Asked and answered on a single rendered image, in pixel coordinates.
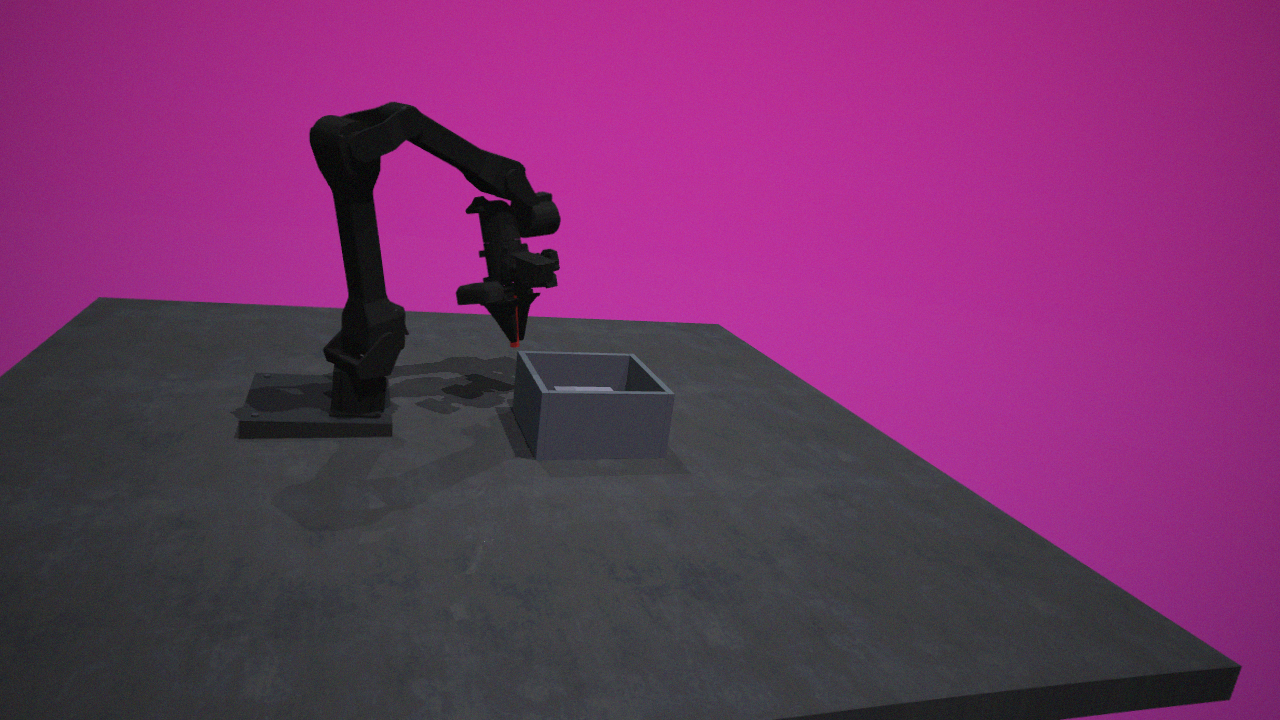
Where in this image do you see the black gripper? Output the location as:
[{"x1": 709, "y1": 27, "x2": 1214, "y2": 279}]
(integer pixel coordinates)
[{"x1": 456, "y1": 240, "x2": 558, "y2": 343}]

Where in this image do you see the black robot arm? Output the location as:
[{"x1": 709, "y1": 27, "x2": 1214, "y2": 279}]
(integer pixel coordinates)
[{"x1": 310, "y1": 102, "x2": 561, "y2": 418}]

